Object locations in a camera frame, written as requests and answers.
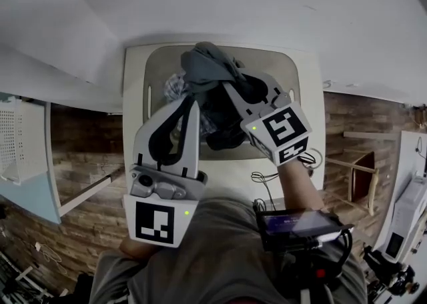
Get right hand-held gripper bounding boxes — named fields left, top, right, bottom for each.
left=221, top=70, right=314, bottom=167

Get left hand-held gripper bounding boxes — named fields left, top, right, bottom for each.
left=122, top=95, right=208, bottom=249

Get grey plastic laundry basket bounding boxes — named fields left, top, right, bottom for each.
left=142, top=44, right=301, bottom=161

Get dark grey garment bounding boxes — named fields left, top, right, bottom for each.
left=179, top=41, right=268, bottom=152

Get blue white plaid clothes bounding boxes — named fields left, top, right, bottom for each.
left=162, top=71, right=218, bottom=137

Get person's left forearm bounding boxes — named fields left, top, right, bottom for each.
left=118, top=237, right=158, bottom=261

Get person's right forearm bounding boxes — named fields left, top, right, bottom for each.
left=278, top=155, right=327, bottom=213

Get white shelf board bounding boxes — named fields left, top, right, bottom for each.
left=59, top=165, right=125, bottom=217

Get person's grey shirt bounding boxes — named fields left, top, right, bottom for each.
left=88, top=195, right=368, bottom=304

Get wooden chair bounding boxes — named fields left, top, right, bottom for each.
left=324, top=150, right=380, bottom=217

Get black chest-mounted phone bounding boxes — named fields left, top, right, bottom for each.
left=256, top=207, right=355, bottom=251

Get light blue table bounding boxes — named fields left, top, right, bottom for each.
left=0, top=91, right=63, bottom=226

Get white perforated basket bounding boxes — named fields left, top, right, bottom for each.
left=0, top=95, right=48, bottom=186

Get white side table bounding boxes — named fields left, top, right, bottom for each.
left=371, top=130, right=427, bottom=254

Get white power strip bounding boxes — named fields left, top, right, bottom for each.
left=411, top=103, right=427, bottom=129

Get white appliance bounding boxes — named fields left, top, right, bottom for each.
left=381, top=175, right=427, bottom=264

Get white metal rack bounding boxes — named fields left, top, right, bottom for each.
left=0, top=251, right=69, bottom=304

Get black tripod equipment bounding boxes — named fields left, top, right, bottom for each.
left=362, top=245, right=422, bottom=297

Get black cable bundle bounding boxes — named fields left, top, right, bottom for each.
left=250, top=170, right=285, bottom=211

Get white floor cable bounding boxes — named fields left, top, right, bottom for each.
left=34, top=241, right=68, bottom=276

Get thin black cable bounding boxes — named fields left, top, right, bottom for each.
left=414, top=135, right=425, bottom=164

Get black chest mount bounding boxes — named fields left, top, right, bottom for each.
left=262, top=229, right=355, bottom=304

